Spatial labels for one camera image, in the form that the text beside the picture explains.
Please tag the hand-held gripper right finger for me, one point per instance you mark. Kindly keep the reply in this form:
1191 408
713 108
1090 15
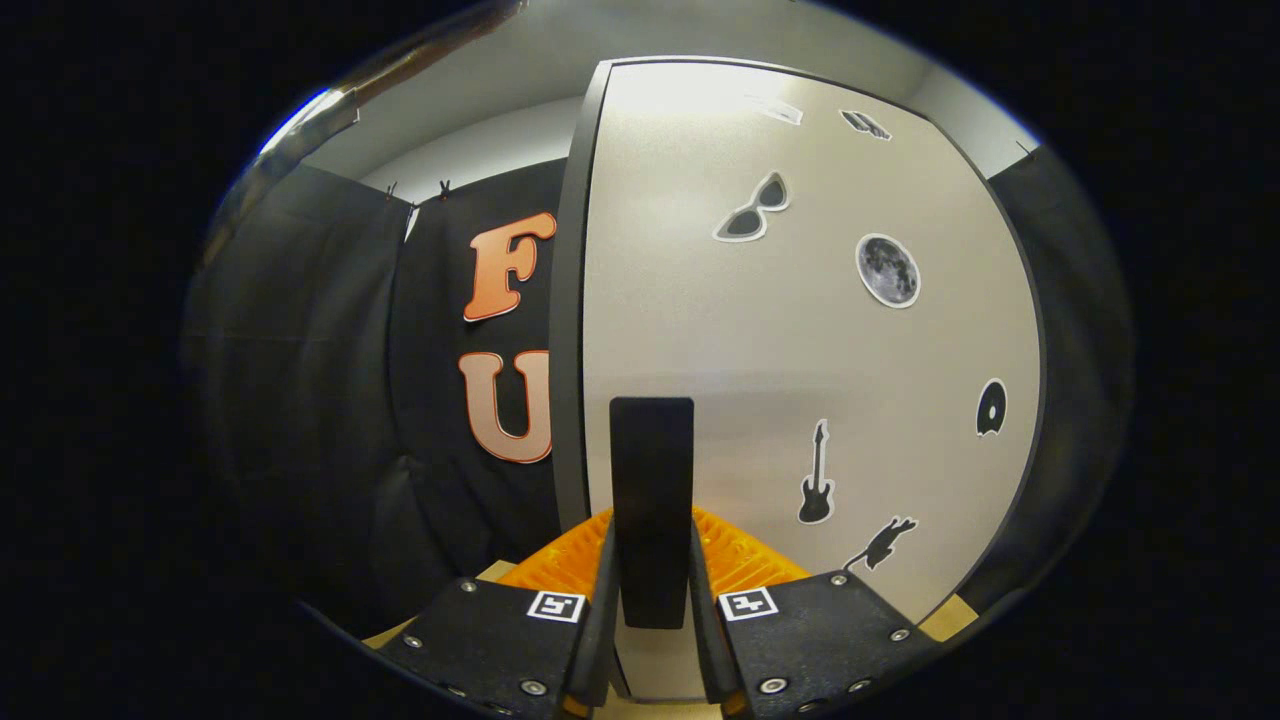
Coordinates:
705 640

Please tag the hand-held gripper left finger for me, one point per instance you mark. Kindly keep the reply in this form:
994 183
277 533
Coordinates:
603 640

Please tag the grey shoe cabinet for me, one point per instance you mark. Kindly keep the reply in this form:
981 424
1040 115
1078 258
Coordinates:
568 350

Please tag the black backdrop cloth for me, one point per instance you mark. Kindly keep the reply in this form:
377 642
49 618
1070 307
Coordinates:
300 400

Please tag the long ceiling light strip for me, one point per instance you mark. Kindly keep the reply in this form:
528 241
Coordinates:
315 120

